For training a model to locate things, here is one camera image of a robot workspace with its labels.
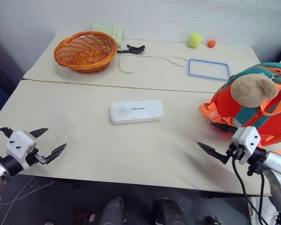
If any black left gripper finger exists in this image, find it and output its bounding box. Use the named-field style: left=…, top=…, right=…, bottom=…
left=29, top=127, right=49, bottom=139
left=45, top=143, right=67, bottom=164

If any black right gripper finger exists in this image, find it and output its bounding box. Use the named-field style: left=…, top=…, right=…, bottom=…
left=210, top=122, right=238, bottom=135
left=196, top=142, right=230, bottom=165

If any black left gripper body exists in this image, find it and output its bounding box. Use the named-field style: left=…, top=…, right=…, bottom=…
left=25, top=150, right=48, bottom=166

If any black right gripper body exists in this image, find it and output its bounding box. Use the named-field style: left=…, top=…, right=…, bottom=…
left=226, top=143, right=245, bottom=160

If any orange and teal backpack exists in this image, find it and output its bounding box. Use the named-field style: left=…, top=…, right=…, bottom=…
left=199, top=62, right=281, bottom=155

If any white rectangular box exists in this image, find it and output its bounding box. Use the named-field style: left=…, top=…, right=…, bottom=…
left=110, top=99, right=165, bottom=125

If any brown plush toy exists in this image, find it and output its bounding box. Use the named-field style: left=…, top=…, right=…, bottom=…
left=230, top=72, right=279, bottom=108

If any clear lid with blue rim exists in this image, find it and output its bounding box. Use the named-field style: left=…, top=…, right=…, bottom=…
left=186, top=58, right=232, bottom=83

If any white object under table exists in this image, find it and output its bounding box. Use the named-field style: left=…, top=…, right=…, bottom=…
left=248, top=196, right=280, bottom=225

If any dark rounded shape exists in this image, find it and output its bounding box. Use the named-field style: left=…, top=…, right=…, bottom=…
left=152, top=198, right=187, bottom=225
left=100, top=196, right=127, bottom=225

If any orange wicker basket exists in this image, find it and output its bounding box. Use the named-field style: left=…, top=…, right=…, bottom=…
left=53, top=31, right=118, bottom=74

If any yellow tennis ball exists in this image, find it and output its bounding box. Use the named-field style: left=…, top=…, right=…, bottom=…
left=188, top=32, right=203, bottom=49

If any light green cloth pouch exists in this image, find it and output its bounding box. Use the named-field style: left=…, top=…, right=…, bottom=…
left=91, top=22, right=124, bottom=46

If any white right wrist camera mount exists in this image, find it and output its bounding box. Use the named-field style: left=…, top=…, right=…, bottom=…
left=231, top=126, right=262, bottom=165

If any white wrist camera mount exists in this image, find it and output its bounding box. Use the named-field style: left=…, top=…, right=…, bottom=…
left=231, top=126, right=262, bottom=165
left=6, top=131, right=36, bottom=171

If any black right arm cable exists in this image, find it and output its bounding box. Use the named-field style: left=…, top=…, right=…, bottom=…
left=231, top=158, right=270, bottom=225

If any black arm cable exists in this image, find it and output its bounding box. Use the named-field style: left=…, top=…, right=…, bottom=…
left=231, top=158, right=270, bottom=225
left=0, top=127, right=14, bottom=142

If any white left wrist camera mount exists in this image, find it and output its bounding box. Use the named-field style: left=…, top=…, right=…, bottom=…
left=6, top=131, right=36, bottom=171

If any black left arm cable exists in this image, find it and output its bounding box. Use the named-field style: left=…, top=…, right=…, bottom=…
left=0, top=127, right=14, bottom=142

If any black handled tool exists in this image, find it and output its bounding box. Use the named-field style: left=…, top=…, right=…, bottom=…
left=117, top=44, right=146, bottom=55

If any white cord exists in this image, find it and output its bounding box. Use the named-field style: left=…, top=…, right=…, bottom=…
left=112, top=23, right=188, bottom=74

